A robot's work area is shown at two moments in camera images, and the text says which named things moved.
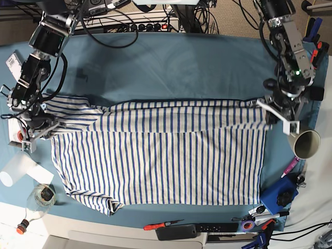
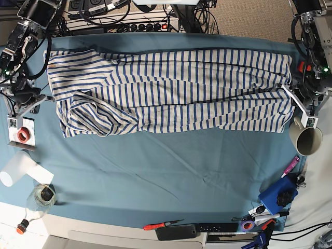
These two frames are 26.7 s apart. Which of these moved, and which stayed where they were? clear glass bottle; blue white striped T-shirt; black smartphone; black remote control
Moved: blue white striped T-shirt
Stayed: clear glass bottle; black smartphone; black remote control
